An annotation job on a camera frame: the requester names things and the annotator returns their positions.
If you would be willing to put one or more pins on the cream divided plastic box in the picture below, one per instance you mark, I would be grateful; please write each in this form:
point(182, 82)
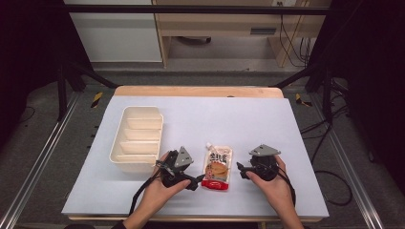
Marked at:
point(137, 140)

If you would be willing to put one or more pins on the black curtain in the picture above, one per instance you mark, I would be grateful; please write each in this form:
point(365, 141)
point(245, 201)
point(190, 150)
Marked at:
point(372, 79)
point(28, 63)

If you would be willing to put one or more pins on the wooden table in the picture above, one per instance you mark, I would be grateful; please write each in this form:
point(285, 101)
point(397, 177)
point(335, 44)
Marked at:
point(197, 91)

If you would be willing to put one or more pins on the person's right hand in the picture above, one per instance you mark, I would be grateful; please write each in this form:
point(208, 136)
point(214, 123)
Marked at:
point(275, 189)

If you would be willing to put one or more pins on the white cabinet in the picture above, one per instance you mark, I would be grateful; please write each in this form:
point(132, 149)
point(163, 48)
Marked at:
point(117, 35)

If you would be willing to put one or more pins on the black horizontal frame bar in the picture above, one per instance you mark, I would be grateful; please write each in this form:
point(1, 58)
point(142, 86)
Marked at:
point(191, 9)

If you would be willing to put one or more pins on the black frame strut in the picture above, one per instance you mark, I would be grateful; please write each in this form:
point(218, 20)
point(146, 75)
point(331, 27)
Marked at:
point(92, 74)
point(302, 76)

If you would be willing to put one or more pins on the light wooden desk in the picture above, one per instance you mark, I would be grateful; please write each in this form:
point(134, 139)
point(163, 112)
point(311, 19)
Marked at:
point(223, 24)

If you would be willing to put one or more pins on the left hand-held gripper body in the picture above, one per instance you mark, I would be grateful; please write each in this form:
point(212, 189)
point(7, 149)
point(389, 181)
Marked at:
point(178, 165)

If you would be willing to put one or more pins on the white and red sauce pouch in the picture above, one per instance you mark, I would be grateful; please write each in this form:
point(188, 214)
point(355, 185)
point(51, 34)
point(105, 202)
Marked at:
point(218, 168)

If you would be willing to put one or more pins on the white table mat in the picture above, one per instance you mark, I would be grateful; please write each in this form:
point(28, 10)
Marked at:
point(203, 120)

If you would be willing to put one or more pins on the person's left hand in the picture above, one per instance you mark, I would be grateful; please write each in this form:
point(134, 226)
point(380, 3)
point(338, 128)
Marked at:
point(159, 192)

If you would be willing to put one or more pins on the yellow and black floor tape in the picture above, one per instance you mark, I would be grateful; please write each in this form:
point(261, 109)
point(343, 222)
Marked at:
point(96, 99)
point(301, 100)

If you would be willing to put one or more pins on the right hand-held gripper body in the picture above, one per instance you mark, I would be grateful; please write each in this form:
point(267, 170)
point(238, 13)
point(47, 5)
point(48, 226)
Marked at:
point(263, 162)

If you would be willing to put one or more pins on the aluminium floor rail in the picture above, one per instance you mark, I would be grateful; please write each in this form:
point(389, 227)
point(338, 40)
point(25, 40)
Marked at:
point(347, 159)
point(41, 152)

